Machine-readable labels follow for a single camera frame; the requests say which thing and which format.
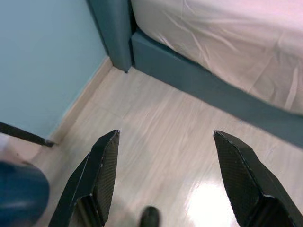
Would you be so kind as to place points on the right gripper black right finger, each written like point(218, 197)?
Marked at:
point(248, 184)

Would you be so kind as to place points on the mattress with beige sheet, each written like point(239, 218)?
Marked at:
point(225, 35)

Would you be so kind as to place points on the round blue waste bin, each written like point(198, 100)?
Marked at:
point(21, 196)

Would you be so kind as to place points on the teal upholstered headboard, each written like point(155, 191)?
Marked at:
point(111, 30)

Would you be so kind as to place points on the teal upholstered bed frame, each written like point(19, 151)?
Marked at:
point(189, 78)

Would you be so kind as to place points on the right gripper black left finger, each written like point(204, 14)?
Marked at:
point(94, 177)

